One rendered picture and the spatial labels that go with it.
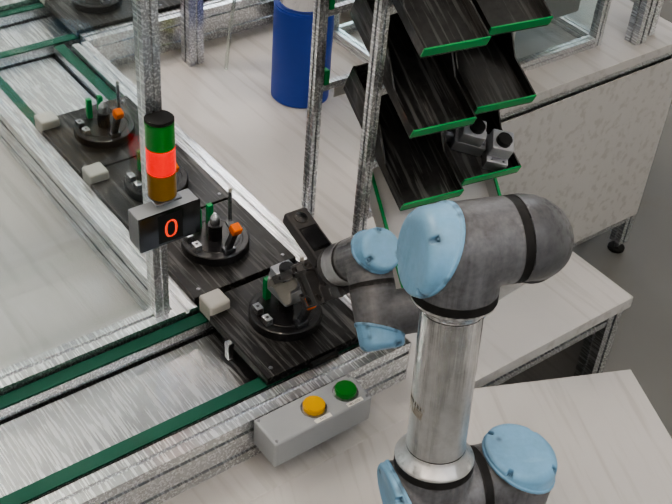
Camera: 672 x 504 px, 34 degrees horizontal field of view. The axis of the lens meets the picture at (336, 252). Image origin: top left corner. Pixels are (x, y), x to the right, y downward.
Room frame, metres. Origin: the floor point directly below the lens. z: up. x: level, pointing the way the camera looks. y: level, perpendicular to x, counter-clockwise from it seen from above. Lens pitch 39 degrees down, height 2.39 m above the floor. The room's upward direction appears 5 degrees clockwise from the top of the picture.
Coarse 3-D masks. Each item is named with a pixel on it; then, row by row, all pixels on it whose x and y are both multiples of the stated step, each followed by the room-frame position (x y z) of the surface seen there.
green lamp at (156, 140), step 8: (144, 128) 1.49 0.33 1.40; (152, 128) 1.48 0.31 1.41; (160, 128) 1.48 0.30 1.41; (168, 128) 1.48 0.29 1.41; (152, 136) 1.48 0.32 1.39; (160, 136) 1.48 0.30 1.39; (168, 136) 1.48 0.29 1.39; (152, 144) 1.48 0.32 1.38; (160, 144) 1.48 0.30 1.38; (168, 144) 1.48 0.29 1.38; (160, 152) 1.48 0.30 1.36
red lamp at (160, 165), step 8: (152, 152) 1.48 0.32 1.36; (168, 152) 1.48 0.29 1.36; (152, 160) 1.48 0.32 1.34; (160, 160) 1.48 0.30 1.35; (168, 160) 1.48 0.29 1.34; (152, 168) 1.48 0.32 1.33; (160, 168) 1.48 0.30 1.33; (168, 168) 1.48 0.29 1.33; (160, 176) 1.48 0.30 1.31; (168, 176) 1.48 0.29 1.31
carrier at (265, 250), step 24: (216, 216) 1.72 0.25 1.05; (240, 216) 1.83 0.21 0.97; (192, 240) 1.71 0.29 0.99; (216, 240) 1.72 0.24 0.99; (240, 240) 1.73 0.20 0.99; (264, 240) 1.76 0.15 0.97; (168, 264) 1.65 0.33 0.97; (192, 264) 1.66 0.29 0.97; (216, 264) 1.66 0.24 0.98; (240, 264) 1.67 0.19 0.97; (264, 264) 1.68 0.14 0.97; (192, 288) 1.59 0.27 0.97; (216, 288) 1.59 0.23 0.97
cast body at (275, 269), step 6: (276, 264) 1.55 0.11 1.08; (282, 264) 1.54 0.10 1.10; (288, 264) 1.54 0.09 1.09; (270, 270) 1.54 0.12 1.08; (276, 270) 1.53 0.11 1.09; (282, 270) 1.52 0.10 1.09; (270, 276) 1.54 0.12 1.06; (270, 288) 1.53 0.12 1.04; (300, 288) 1.52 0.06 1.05; (276, 294) 1.52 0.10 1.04; (294, 294) 1.51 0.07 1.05; (294, 300) 1.51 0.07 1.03; (300, 300) 1.52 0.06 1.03
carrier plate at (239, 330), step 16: (240, 288) 1.60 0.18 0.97; (256, 288) 1.60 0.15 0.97; (240, 304) 1.55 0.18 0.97; (336, 304) 1.58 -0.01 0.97; (208, 320) 1.52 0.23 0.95; (224, 320) 1.51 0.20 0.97; (240, 320) 1.51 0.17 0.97; (336, 320) 1.53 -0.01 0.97; (352, 320) 1.54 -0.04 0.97; (224, 336) 1.48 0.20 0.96; (240, 336) 1.47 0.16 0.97; (256, 336) 1.47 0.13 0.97; (320, 336) 1.48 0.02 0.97; (336, 336) 1.49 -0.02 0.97; (352, 336) 1.49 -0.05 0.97; (240, 352) 1.43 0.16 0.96; (256, 352) 1.43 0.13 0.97; (272, 352) 1.43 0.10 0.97; (288, 352) 1.44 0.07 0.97; (304, 352) 1.44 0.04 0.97; (320, 352) 1.44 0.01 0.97; (256, 368) 1.39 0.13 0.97; (272, 368) 1.39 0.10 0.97; (288, 368) 1.39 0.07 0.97
